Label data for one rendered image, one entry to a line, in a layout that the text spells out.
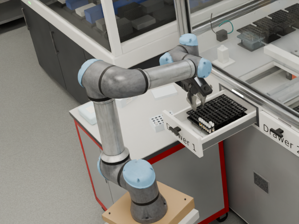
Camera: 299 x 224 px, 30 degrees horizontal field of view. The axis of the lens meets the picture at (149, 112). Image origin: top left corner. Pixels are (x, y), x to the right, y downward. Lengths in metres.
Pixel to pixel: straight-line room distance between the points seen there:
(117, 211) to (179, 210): 0.26
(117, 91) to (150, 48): 1.35
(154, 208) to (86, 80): 0.58
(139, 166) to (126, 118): 0.77
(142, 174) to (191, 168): 0.78
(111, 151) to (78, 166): 1.73
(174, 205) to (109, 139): 0.39
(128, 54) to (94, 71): 1.22
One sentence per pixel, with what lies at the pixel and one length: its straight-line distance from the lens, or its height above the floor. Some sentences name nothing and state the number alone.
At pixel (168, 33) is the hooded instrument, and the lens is 3.31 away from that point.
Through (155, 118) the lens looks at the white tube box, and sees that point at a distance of 2.80.
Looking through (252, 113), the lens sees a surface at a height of 0.89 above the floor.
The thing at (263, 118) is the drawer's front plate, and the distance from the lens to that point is 2.54.
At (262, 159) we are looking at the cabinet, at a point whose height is 0.63.
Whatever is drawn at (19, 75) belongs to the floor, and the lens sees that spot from 5.18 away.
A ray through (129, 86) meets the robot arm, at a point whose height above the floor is 1.40.
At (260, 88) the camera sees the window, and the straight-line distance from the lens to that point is 2.52.
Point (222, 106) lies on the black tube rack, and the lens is 2.64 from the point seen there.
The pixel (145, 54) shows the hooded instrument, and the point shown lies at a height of 0.85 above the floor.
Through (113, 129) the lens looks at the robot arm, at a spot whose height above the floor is 1.18.
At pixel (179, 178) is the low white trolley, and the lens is 2.86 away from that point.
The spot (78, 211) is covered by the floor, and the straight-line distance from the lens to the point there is 3.56.
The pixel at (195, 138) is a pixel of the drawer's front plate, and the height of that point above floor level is 0.92.
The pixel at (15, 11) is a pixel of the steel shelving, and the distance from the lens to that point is 6.13.
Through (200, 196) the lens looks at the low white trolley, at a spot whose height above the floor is 0.32.
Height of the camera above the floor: 2.41
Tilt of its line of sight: 34 degrees down
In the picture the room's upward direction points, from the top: 10 degrees counter-clockwise
